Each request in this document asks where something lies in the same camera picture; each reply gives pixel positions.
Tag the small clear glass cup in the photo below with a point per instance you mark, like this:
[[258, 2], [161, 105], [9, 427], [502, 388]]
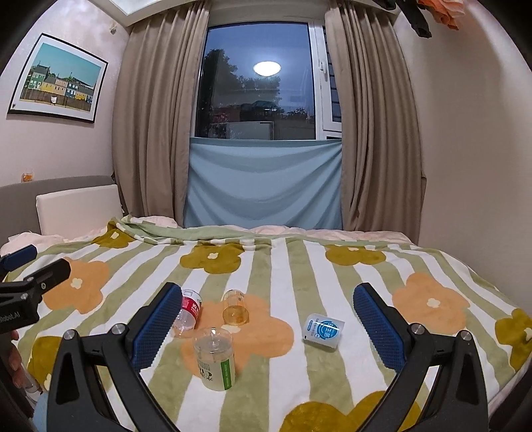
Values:
[[235, 311]]

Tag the window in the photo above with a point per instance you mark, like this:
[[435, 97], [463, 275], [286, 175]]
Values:
[[267, 81]]

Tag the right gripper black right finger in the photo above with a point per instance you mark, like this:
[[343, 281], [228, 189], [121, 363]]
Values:
[[457, 400]]

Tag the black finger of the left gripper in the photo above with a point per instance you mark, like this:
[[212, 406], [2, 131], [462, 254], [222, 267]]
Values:
[[19, 258], [43, 280]]

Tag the grey headboard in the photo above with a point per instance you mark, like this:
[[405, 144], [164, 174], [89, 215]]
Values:
[[18, 201]]

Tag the green striped floral blanket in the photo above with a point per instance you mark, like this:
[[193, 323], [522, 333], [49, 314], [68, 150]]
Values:
[[283, 383]]

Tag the white cushion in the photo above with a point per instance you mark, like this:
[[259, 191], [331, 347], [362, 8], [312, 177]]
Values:
[[74, 213]]

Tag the light blue cloth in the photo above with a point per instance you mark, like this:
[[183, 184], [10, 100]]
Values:
[[250, 183]]

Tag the clear cup red label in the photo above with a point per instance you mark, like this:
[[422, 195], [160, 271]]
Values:
[[189, 313]]

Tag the white cup blue label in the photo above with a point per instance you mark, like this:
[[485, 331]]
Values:
[[322, 330]]

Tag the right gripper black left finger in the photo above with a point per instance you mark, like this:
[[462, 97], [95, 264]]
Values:
[[77, 399]]

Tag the beige left curtain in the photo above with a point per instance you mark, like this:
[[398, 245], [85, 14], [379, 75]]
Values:
[[153, 110]]

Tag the small orange object on headboard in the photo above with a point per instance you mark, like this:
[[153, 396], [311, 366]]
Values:
[[27, 177]]

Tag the beige right curtain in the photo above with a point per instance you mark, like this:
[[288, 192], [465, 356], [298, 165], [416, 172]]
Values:
[[382, 179]]

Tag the framed houses picture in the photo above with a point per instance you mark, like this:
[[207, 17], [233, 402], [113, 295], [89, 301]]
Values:
[[59, 80]]

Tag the clear cup green white label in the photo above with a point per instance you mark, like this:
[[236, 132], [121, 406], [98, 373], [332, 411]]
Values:
[[213, 348]]

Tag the beige curtain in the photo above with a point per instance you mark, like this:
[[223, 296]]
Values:
[[153, 110], [382, 179]]

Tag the person's left hand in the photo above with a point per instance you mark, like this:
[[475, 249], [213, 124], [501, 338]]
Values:
[[15, 362]]

